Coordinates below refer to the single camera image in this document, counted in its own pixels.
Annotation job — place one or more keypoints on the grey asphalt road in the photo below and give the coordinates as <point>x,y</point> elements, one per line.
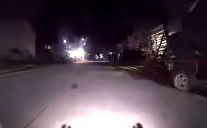
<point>74,100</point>

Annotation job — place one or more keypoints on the lit building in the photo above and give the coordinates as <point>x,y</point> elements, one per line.
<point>156,41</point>

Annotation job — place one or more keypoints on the robot's own part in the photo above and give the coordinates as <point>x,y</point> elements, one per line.
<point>66,126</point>
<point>137,125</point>

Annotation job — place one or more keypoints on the dark car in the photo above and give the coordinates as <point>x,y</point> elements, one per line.
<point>181,63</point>

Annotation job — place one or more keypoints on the pale building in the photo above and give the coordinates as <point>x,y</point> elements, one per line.
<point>15,40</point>

